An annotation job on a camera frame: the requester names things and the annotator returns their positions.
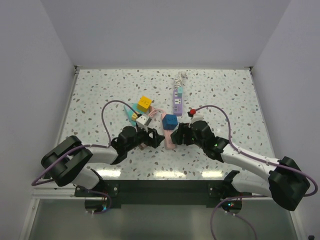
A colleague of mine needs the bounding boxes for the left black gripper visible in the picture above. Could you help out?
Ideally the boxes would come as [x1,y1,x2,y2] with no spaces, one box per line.
[125,125,164,152]

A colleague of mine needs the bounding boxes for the blue cube socket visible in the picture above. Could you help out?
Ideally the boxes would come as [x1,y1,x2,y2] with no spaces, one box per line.
[162,114,178,131]

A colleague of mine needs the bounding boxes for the dark green cube socket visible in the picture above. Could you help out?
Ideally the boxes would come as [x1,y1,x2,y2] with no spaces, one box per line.
[171,137,177,145]

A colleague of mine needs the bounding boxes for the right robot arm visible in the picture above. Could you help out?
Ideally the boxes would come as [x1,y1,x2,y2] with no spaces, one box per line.
[171,120,310,211]

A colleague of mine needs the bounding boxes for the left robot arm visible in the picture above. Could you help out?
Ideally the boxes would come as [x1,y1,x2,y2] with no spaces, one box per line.
[41,126,165,196]

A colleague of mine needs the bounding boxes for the small pink plug adapter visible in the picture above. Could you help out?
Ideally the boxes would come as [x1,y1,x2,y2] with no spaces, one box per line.
[138,143,148,150]

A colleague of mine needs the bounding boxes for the small yellow adapter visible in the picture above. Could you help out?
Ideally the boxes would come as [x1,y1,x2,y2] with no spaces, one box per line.
[131,113,139,121]

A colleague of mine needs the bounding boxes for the purple power strip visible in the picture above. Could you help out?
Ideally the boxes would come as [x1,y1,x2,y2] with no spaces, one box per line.
[173,86,183,117]

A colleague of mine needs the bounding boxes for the yellow cube socket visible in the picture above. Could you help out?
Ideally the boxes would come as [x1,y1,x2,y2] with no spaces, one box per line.
[137,96,152,113]

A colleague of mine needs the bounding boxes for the teal power strip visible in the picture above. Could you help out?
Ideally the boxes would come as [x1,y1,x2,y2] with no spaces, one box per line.
[124,103,143,127]

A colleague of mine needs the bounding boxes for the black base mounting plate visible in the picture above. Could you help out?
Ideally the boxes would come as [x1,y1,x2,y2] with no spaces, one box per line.
[74,170,252,211]

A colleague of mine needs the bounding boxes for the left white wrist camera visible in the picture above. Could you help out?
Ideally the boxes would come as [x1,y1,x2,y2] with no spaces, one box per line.
[135,114,152,132]

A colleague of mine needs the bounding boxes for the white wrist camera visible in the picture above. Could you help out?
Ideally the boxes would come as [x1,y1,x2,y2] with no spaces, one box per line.
[187,109,204,125]
[135,114,152,132]

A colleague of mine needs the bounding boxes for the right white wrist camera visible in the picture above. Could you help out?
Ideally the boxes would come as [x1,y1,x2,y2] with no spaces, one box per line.
[187,109,204,125]

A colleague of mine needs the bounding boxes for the striped braided cord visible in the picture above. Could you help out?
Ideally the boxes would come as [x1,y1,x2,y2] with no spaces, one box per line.
[173,71,187,88]

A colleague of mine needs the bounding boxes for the aluminium rail frame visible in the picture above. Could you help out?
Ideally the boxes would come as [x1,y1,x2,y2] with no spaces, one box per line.
[18,65,82,240]

